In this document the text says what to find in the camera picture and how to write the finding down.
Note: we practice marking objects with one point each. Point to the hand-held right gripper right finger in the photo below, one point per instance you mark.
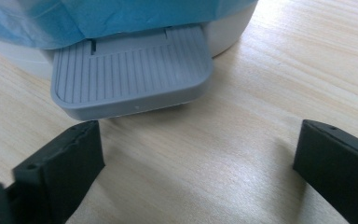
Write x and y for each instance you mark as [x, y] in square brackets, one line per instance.
[338, 165]

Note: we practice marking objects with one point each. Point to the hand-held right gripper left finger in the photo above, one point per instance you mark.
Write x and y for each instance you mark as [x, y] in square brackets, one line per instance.
[62, 168]

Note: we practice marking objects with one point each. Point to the white pedal trash bin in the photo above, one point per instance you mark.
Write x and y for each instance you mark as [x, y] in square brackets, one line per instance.
[130, 84]

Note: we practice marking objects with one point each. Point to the blue plastic bin liner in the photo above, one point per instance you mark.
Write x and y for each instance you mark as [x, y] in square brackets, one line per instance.
[90, 18]

